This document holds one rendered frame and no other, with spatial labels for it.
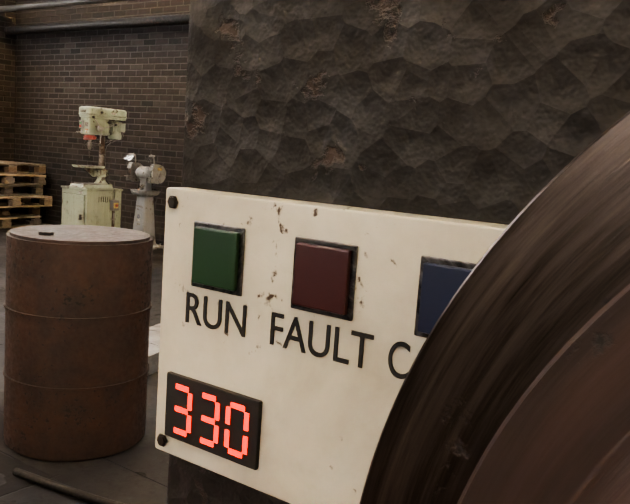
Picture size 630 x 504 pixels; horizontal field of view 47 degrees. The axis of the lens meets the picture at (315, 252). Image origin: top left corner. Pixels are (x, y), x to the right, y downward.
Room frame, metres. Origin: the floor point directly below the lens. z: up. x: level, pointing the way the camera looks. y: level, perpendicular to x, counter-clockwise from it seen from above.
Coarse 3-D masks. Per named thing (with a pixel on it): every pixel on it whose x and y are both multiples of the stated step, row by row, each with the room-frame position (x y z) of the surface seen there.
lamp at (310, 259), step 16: (304, 256) 0.40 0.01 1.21; (320, 256) 0.39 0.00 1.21; (336, 256) 0.39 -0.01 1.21; (304, 272) 0.40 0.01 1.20; (320, 272) 0.39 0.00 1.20; (336, 272) 0.39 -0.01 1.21; (304, 288) 0.40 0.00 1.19; (320, 288) 0.39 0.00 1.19; (336, 288) 0.39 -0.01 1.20; (304, 304) 0.40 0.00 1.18; (320, 304) 0.39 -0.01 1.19; (336, 304) 0.39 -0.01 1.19
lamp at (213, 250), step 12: (204, 228) 0.44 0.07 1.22; (204, 240) 0.44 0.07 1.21; (216, 240) 0.44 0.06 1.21; (228, 240) 0.43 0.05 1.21; (204, 252) 0.44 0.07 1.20; (216, 252) 0.44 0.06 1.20; (228, 252) 0.43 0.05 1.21; (192, 264) 0.45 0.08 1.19; (204, 264) 0.44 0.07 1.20; (216, 264) 0.44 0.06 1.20; (228, 264) 0.43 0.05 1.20; (192, 276) 0.45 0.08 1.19; (204, 276) 0.44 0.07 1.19; (216, 276) 0.44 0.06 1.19; (228, 276) 0.43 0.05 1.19; (228, 288) 0.43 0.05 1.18
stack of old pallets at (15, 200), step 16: (0, 160) 10.42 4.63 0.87; (0, 176) 9.57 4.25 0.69; (16, 176) 10.20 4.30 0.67; (32, 176) 10.04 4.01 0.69; (0, 192) 9.58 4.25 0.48; (16, 192) 10.11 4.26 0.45; (32, 192) 10.04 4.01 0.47; (0, 208) 9.49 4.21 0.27; (16, 208) 10.14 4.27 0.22; (32, 208) 10.00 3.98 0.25; (0, 224) 9.53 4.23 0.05; (32, 224) 10.00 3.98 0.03
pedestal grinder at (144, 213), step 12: (132, 156) 8.67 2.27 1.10; (132, 168) 8.70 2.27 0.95; (144, 168) 8.60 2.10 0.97; (156, 168) 8.51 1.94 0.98; (132, 180) 8.72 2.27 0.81; (144, 180) 8.61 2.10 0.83; (156, 180) 8.52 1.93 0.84; (132, 192) 8.61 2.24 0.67; (144, 192) 8.50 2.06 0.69; (156, 192) 8.63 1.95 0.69; (144, 204) 8.57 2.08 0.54; (144, 216) 8.56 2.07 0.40; (144, 228) 8.55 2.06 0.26
